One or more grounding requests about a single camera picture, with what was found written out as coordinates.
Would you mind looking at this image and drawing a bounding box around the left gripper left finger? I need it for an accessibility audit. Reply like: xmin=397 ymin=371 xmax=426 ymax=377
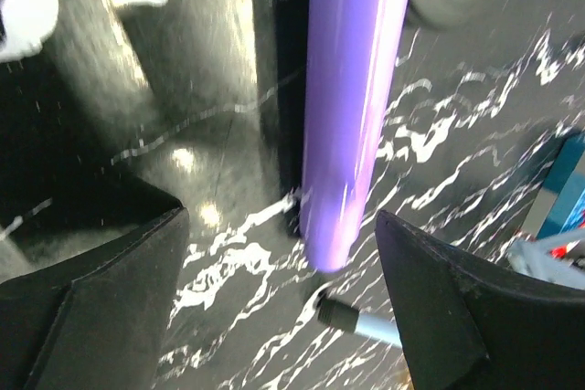
xmin=1 ymin=175 xmax=189 ymax=389

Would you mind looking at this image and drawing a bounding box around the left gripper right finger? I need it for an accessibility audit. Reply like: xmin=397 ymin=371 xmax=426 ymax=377
xmin=375 ymin=211 xmax=584 ymax=389

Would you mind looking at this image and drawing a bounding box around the purple toy microphone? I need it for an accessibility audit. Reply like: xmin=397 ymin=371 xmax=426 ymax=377
xmin=300 ymin=0 xmax=408 ymax=273

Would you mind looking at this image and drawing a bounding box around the light blue music stand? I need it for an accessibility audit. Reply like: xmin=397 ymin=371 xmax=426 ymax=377
xmin=316 ymin=227 xmax=584 ymax=346

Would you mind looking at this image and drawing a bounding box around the blue toy brick block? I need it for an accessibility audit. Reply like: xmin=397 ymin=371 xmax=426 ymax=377
xmin=520 ymin=133 xmax=584 ymax=239

